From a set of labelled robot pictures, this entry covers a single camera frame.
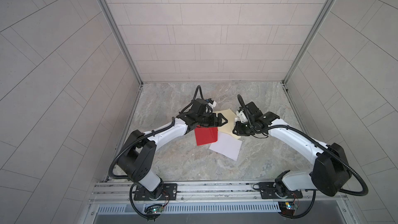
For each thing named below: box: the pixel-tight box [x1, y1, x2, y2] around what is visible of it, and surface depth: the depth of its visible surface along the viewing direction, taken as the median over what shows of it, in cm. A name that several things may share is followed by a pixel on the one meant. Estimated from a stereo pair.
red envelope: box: [194, 125, 219, 146], surface depth 91 cm
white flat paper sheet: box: [208, 131, 243, 162], surface depth 87 cm
